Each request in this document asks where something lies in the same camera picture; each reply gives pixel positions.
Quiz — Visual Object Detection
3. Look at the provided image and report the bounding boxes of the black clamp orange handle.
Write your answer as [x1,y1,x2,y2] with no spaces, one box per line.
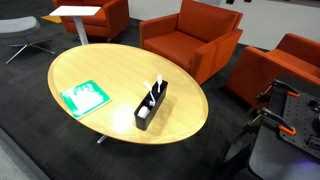
[244,107,298,137]
[255,79,301,104]

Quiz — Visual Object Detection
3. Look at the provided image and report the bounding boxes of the white side table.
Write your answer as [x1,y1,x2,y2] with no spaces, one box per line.
[48,5,102,46]

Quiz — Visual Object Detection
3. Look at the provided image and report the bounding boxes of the green book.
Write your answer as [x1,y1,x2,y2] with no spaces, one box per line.
[59,79,113,120]

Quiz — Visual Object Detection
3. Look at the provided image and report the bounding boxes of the white napkin roll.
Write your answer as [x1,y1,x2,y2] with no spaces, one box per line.
[136,105,150,120]

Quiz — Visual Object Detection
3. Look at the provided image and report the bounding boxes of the orange armchair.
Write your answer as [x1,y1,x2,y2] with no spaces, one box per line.
[225,32,320,107]
[52,0,130,41]
[139,0,244,86]

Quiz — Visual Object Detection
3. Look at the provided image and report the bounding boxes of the metal table base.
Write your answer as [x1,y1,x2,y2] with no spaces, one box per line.
[96,134,109,145]

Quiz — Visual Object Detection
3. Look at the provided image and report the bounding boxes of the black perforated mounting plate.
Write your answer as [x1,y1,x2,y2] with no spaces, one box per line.
[248,73,320,180]

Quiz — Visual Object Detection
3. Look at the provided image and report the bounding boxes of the black utensil holder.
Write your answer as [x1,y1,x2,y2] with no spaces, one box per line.
[133,79,169,132]

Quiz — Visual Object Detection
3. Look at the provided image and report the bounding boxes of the gray swivel stool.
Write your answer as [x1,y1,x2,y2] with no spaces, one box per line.
[0,15,56,65]

